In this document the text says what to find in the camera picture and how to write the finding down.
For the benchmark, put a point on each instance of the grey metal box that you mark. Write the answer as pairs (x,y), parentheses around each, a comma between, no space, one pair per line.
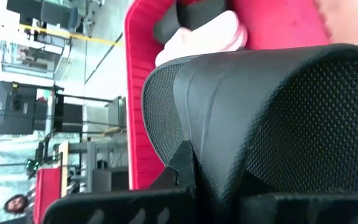
(117,112)

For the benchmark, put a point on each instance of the red plastic crate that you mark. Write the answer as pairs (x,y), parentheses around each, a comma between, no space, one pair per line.
(47,193)

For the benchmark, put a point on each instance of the black machine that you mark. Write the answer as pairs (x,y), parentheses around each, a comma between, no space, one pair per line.
(14,109)

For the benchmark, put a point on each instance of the black cabinet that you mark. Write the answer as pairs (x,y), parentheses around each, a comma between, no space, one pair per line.
(68,115)

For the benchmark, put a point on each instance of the black rubber slide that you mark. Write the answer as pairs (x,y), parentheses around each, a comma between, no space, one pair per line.
(259,109)
(194,15)

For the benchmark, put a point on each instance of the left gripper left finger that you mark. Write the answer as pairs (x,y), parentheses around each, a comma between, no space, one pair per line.
(182,174)

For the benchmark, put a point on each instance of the red plastic bin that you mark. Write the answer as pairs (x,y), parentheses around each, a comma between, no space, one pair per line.
(141,124)

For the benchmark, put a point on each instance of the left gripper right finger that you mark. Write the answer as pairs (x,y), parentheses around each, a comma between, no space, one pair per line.
(266,208)

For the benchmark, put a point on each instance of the person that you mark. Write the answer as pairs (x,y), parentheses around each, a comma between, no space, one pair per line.
(16,204)

